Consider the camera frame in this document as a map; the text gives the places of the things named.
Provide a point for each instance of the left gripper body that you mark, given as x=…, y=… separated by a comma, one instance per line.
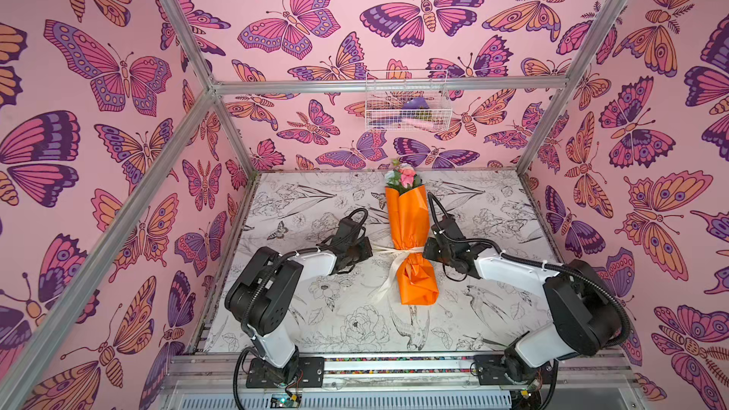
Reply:
x=360, y=251

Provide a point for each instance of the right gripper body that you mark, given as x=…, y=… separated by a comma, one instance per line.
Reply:
x=436, y=244

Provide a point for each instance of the white ribbon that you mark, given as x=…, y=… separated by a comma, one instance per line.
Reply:
x=397, y=258

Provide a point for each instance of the orange wrapping paper sheet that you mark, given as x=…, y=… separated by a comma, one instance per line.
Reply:
x=409, y=221

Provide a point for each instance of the pink fake rose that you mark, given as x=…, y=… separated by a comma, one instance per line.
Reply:
x=408, y=178

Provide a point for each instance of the white fake flower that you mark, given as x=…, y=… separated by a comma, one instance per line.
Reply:
x=393, y=179

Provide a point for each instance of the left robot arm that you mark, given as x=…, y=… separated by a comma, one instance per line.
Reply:
x=260, y=297

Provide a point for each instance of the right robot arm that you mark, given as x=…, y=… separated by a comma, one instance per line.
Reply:
x=585, y=317

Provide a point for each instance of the green circuit board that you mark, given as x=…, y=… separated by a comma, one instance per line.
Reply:
x=285, y=401

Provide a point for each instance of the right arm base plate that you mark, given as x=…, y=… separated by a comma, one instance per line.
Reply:
x=501, y=369

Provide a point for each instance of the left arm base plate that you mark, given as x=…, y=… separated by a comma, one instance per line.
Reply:
x=301, y=372

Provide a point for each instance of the white wire basket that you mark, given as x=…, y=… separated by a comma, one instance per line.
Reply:
x=406, y=100

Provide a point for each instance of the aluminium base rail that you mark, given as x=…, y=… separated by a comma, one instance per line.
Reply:
x=432, y=380

